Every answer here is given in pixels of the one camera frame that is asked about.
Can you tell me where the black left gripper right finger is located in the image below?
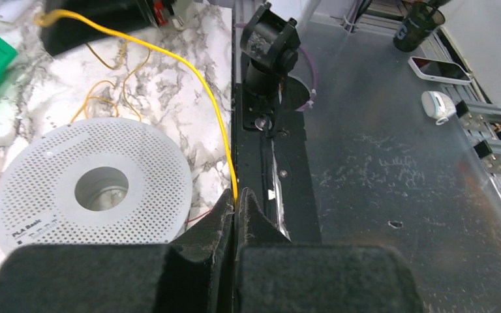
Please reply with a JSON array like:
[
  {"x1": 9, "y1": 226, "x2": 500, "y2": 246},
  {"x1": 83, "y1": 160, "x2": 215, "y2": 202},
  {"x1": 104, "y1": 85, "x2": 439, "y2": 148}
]
[{"x1": 234, "y1": 188, "x2": 424, "y2": 312}]

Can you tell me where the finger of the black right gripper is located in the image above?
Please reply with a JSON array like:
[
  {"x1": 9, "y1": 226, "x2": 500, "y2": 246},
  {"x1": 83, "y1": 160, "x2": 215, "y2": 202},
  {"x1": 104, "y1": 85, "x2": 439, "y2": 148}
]
[{"x1": 39, "y1": 0, "x2": 177, "y2": 56}]

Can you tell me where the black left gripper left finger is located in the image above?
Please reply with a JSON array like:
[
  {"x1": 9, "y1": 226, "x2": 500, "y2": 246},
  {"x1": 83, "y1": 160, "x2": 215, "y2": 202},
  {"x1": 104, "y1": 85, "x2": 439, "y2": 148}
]
[{"x1": 0, "y1": 190, "x2": 234, "y2": 312}]

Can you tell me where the yellow cable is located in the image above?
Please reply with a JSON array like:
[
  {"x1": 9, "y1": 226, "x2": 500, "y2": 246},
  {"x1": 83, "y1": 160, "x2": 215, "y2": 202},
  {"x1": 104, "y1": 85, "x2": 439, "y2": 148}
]
[{"x1": 34, "y1": 9, "x2": 239, "y2": 206}]

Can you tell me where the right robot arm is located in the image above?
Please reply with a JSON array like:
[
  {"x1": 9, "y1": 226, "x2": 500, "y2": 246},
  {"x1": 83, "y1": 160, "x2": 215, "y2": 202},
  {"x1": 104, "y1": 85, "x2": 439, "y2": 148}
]
[{"x1": 35, "y1": 1, "x2": 301, "y2": 97}]

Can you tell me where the white perforated filament spool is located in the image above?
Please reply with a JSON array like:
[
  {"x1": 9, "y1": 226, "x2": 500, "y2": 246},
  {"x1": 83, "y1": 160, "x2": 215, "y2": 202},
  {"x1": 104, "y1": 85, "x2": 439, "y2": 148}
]
[{"x1": 0, "y1": 117, "x2": 193, "y2": 254}]

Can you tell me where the white small round device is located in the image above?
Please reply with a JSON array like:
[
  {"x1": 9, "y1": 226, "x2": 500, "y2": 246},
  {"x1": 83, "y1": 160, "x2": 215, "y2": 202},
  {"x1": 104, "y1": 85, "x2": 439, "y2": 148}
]
[{"x1": 421, "y1": 91, "x2": 457, "y2": 126}]

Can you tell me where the white smartphone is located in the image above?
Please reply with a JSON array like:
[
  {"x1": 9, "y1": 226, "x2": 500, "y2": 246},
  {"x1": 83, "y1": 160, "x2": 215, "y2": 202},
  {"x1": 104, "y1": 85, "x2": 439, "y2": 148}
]
[{"x1": 408, "y1": 56, "x2": 472, "y2": 85}]

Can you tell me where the dark green cup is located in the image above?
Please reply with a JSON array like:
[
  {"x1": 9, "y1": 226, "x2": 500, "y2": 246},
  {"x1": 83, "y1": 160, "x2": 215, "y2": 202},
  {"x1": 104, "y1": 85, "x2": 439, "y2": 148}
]
[{"x1": 393, "y1": 1, "x2": 446, "y2": 52}]

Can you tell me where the black mounting rail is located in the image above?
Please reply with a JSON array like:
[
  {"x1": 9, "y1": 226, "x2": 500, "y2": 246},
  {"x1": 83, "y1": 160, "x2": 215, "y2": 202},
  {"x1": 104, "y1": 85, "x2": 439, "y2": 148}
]
[{"x1": 232, "y1": 83, "x2": 322, "y2": 243}]

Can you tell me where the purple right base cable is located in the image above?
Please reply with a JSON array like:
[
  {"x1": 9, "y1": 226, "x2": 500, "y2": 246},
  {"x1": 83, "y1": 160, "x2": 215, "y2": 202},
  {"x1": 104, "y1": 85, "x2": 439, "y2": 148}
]
[{"x1": 296, "y1": 45, "x2": 319, "y2": 113}]

